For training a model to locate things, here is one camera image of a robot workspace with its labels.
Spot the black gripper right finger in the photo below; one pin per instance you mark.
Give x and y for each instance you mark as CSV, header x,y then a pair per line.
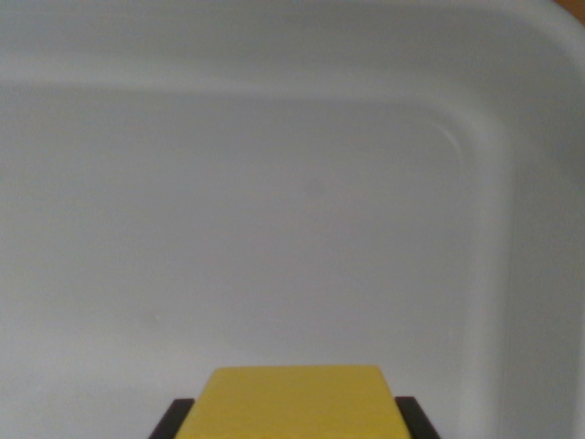
x,y
418,420

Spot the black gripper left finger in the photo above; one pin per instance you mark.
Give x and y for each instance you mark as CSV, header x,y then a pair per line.
x,y
171,423

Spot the yellow cube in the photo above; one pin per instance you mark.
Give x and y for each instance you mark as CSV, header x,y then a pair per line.
x,y
292,404

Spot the grey plastic bin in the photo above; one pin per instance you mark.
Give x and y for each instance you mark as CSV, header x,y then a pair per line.
x,y
228,206

